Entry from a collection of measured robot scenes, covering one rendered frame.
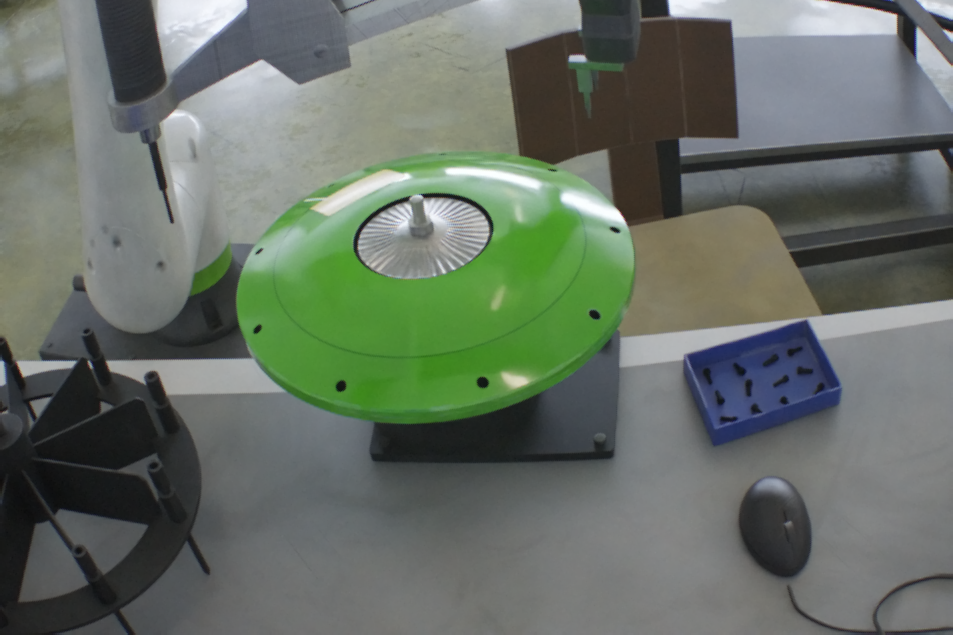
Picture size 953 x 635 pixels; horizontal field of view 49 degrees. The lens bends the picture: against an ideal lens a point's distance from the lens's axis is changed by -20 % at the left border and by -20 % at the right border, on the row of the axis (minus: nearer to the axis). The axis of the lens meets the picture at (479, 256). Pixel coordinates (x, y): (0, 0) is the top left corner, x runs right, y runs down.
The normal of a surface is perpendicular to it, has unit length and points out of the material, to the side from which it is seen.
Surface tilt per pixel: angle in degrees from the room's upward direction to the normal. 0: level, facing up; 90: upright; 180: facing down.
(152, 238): 88
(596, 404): 0
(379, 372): 24
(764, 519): 39
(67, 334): 0
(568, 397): 0
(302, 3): 90
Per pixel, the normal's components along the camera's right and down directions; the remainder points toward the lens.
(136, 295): 0.23, 0.47
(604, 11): -0.19, 0.76
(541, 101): 0.46, 0.50
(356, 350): -0.24, -0.52
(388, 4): -0.29, -0.74
